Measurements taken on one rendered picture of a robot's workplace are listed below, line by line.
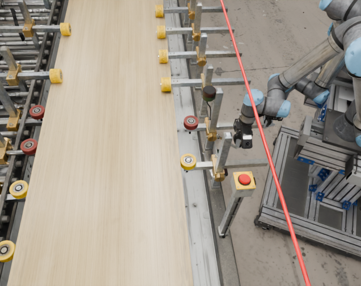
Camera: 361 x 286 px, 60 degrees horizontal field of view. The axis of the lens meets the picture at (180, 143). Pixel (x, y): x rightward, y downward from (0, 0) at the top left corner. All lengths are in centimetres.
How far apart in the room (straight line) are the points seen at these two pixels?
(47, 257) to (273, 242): 158
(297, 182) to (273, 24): 234
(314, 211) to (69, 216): 161
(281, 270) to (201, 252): 87
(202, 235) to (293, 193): 94
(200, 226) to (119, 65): 108
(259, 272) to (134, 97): 142
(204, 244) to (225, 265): 17
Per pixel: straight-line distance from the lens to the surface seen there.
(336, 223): 244
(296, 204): 238
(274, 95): 140
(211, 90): 149
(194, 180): 182
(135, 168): 154
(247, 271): 234
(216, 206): 168
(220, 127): 176
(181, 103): 218
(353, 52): 118
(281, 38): 406
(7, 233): 176
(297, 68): 140
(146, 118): 172
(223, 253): 159
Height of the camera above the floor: 220
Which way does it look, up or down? 54 degrees down
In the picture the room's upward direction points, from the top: 4 degrees clockwise
